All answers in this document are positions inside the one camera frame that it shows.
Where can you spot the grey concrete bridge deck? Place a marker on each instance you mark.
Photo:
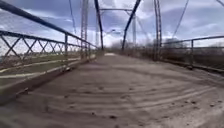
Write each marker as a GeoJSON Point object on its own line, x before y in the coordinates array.
{"type": "Point", "coordinates": [133, 90]}

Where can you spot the steel bridge truss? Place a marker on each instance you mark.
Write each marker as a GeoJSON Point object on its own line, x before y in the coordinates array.
{"type": "Point", "coordinates": [100, 23]}

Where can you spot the dark mesh bridge railing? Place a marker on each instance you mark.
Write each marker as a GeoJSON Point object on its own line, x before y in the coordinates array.
{"type": "Point", "coordinates": [40, 46]}

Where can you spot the dark metal bridge railing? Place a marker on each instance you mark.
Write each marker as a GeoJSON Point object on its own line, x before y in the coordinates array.
{"type": "Point", "coordinates": [196, 53]}

